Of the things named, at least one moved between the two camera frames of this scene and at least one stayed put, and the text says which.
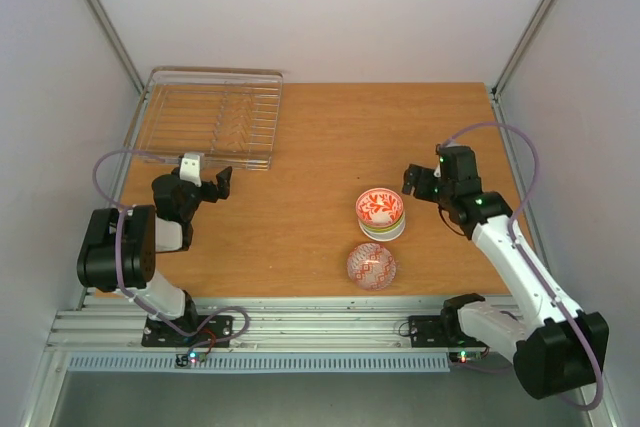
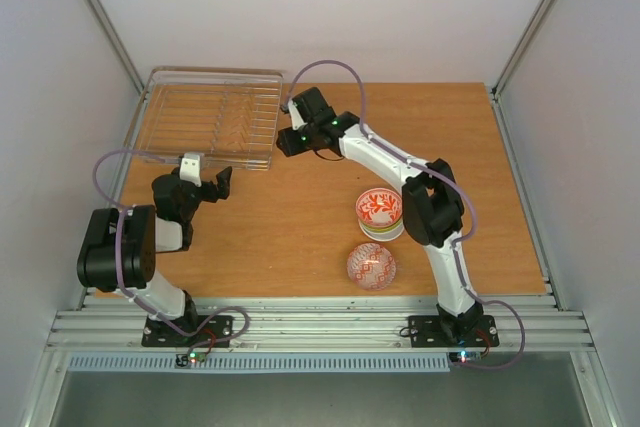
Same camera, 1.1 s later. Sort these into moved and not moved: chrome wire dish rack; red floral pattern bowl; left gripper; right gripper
Moved: right gripper
Not moved: chrome wire dish rack; red floral pattern bowl; left gripper
